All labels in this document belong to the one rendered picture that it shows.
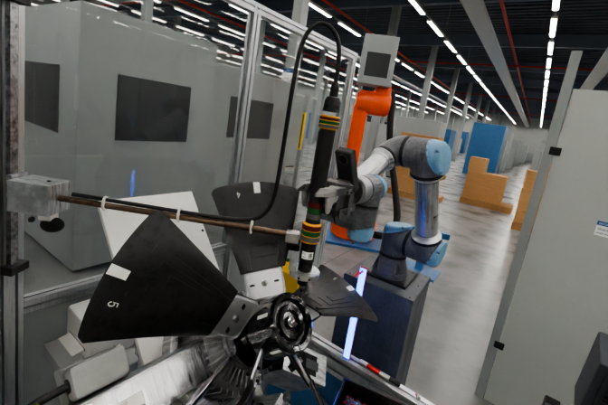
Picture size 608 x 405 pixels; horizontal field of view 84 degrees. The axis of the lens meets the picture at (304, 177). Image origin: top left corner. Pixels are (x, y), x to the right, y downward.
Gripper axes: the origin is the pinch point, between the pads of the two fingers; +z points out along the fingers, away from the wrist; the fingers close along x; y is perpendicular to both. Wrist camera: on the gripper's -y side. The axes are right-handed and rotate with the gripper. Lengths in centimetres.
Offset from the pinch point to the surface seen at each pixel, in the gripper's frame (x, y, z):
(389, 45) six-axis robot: 157, -120, -363
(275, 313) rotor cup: -3.4, 23.7, 10.0
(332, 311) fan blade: -5.6, 30.5, -10.2
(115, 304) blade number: 10.8, 19.4, 34.1
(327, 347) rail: 7, 62, -38
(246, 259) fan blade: 11.1, 19.6, 4.6
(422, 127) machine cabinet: 302, -39, -1030
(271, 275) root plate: 5.0, 21.7, 2.1
